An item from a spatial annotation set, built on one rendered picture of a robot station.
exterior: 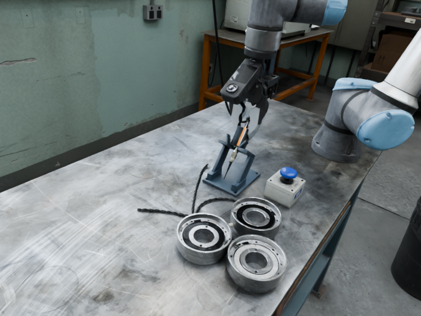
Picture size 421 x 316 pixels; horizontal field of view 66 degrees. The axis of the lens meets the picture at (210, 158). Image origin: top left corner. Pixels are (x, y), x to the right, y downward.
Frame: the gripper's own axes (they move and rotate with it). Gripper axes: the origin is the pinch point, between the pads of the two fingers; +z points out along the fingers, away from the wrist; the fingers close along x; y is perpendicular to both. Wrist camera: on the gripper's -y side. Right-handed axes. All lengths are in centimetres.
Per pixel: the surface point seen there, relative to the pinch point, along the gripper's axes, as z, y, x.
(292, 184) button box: 7.6, -0.5, -15.2
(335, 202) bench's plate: 12.1, 6.2, -24.7
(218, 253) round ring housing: 8.9, -28.6, -12.9
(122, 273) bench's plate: 12.2, -40.2, -0.9
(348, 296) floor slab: 92, 58, -39
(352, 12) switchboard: -2, 358, 61
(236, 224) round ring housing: 9.1, -19.8, -11.4
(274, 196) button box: 10.9, -3.6, -12.5
